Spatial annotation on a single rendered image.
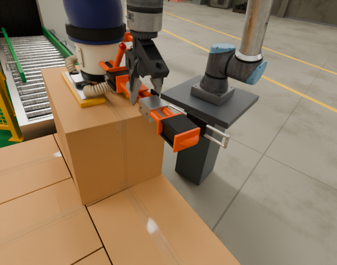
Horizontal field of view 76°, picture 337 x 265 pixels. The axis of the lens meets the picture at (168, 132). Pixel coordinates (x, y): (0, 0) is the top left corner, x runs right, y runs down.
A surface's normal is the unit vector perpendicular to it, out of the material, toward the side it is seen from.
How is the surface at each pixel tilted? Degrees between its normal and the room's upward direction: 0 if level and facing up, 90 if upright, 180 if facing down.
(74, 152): 90
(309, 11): 90
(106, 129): 90
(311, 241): 0
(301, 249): 0
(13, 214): 0
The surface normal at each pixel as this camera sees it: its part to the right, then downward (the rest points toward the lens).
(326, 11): -0.62, 0.42
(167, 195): 0.09, -0.80
